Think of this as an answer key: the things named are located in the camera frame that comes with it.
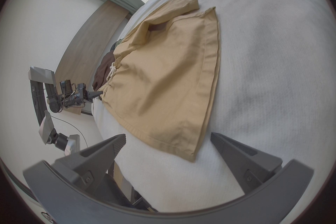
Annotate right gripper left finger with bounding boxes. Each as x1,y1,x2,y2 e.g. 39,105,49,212
52,134,127,194

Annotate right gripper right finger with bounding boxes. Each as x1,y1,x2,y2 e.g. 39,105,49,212
211,133,283,195

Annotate tan shorts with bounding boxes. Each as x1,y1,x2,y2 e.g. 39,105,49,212
98,0,221,163

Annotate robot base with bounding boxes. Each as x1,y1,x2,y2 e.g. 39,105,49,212
39,110,80,157

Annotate bed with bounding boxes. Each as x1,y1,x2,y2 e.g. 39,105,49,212
54,0,336,214

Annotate brown shorts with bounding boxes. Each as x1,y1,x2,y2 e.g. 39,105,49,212
92,52,116,92

